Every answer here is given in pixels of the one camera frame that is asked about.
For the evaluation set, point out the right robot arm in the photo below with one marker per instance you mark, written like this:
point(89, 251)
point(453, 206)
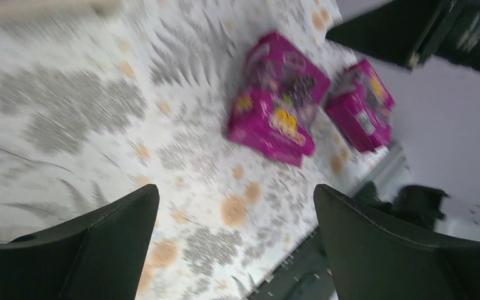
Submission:
point(407, 33)

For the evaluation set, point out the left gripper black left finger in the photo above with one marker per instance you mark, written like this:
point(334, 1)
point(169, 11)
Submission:
point(98, 255)

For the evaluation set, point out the floral table mat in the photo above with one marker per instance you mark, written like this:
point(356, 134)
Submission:
point(92, 108)

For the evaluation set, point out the purple grape candy bag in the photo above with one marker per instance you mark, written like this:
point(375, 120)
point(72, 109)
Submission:
point(274, 111)
point(361, 108)

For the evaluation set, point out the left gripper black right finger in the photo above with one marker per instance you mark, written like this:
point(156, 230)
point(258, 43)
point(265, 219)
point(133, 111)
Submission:
point(373, 255)

